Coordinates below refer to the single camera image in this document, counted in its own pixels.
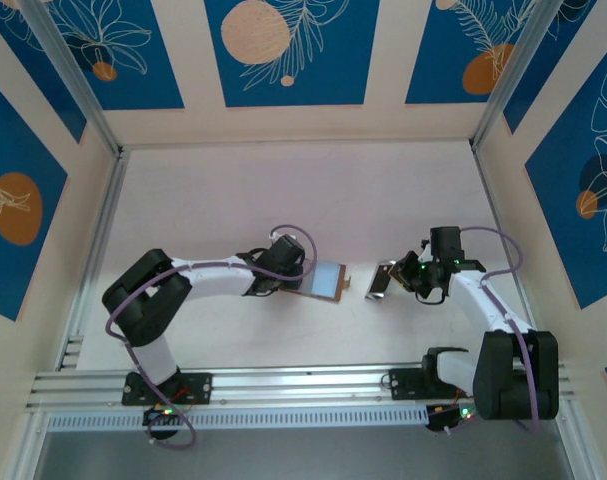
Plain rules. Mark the dark credit card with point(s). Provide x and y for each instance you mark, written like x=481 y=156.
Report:
x=383 y=277

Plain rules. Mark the aluminium table side rail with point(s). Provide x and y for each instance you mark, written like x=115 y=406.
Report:
x=508 y=250
x=101 y=240

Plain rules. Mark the aluminium mounting rail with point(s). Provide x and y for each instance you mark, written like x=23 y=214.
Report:
x=308 y=385

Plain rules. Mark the black left controller board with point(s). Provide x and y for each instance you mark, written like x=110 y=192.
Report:
x=155 y=417

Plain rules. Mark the black right controller board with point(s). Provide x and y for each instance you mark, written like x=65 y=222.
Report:
x=440 y=422

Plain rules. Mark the black controller board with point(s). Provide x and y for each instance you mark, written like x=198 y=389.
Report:
x=440 y=422
x=155 y=417

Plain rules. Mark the aluminium frame post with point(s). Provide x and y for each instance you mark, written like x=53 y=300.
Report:
x=515 y=75
x=73 y=75
x=575 y=440
x=30 y=450

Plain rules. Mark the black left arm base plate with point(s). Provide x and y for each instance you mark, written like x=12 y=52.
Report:
x=203 y=382

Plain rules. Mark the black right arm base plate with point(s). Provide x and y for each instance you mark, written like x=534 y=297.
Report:
x=403 y=380

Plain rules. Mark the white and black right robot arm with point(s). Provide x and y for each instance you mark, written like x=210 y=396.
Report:
x=498 y=370

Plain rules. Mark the small silver black device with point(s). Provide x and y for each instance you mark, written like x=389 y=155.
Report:
x=375 y=296

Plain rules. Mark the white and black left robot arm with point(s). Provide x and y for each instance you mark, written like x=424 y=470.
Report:
x=213 y=280

